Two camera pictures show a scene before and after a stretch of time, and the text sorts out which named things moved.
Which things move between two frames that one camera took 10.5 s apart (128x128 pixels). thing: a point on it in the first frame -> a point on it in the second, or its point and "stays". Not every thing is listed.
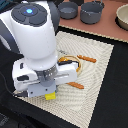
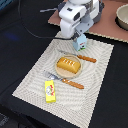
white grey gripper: (38, 83) -> (77, 16)
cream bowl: (121, 17) stays
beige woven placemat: (75, 101) stays
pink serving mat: (107, 26) stays
